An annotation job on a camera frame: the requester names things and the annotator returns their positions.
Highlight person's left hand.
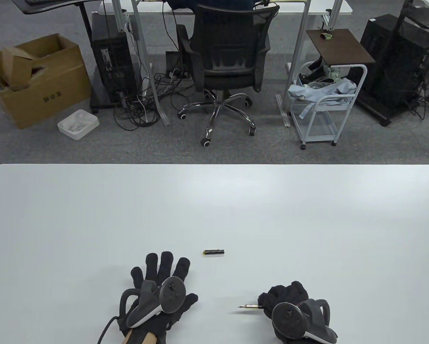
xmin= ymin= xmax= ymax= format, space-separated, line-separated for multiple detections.
xmin=118 ymin=252 xmax=199 ymax=340

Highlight person's right hand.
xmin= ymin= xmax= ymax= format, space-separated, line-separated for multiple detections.
xmin=258 ymin=281 xmax=339 ymax=344

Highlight grey controller with strap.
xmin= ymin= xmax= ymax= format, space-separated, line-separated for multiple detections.
xmin=120 ymin=277 xmax=186 ymax=328
xmin=272 ymin=298 xmax=338 ymax=344

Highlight person's left forearm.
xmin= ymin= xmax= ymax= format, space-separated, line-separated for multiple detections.
xmin=122 ymin=330 xmax=158 ymax=344

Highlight white plastic tray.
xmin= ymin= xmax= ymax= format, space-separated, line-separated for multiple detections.
xmin=57 ymin=109 xmax=100 ymax=140

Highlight white metal cart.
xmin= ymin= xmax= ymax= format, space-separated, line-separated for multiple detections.
xmin=289 ymin=62 xmax=368 ymax=150

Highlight brown cardboard box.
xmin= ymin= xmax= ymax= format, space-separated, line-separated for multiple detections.
xmin=0 ymin=33 xmax=92 ymax=129

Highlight light blue cloth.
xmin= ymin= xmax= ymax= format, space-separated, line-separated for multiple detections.
xmin=288 ymin=79 xmax=357 ymax=119

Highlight black mesh office chair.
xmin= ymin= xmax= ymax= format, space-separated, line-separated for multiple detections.
xmin=176 ymin=4 xmax=280 ymax=147

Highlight dark brown board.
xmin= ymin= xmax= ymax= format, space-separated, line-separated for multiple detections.
xmin=306 ymin=29 xmax=376 ymax=67

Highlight large black computer tower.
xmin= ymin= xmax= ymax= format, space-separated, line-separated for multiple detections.
xmin=354 ymin=14 xmax=429 ymax=126

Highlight black desk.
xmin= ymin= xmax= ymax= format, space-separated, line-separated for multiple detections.
xmin=12 ymin=0 xmax=104 ymax=114

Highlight white desk with aluminium legs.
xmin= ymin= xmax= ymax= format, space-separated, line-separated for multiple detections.
xmin=99 ymin=0 xmax=353 ymax=128

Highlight black glove cable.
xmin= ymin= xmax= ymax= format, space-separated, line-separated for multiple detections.
xmin=97 ymin=315 xmax=121 ymax=344

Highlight black floor cable bundle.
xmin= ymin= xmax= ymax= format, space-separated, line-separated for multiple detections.
xmin=113 ymin=70 xmax=190 ymax=131

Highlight tangled floor cables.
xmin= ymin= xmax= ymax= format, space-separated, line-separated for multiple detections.
xmin=410 ymin=68 xmax=429 ymax=120

